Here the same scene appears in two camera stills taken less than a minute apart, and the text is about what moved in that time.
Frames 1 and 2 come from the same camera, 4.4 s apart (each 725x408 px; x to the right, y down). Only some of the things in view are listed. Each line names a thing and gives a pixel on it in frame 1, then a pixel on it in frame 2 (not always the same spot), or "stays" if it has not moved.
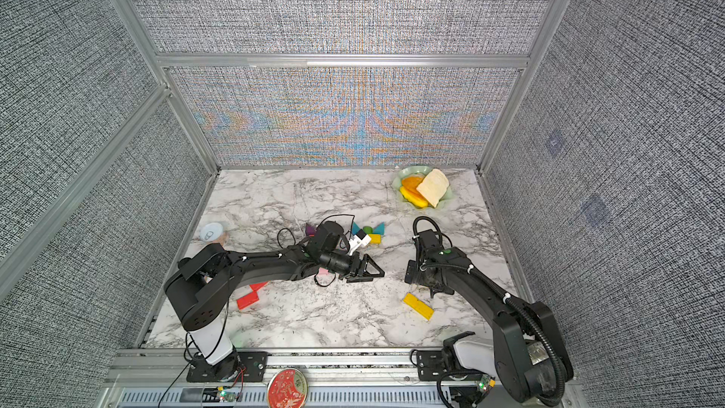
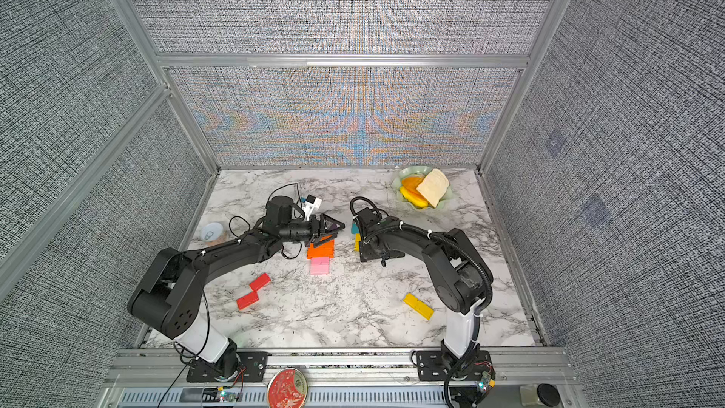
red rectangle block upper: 255,286 stays
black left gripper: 354,266 → 322,228
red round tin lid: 287,388 stays
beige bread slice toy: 433,186 stays
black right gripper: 414,266 → 365,253
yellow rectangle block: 418,305 stays
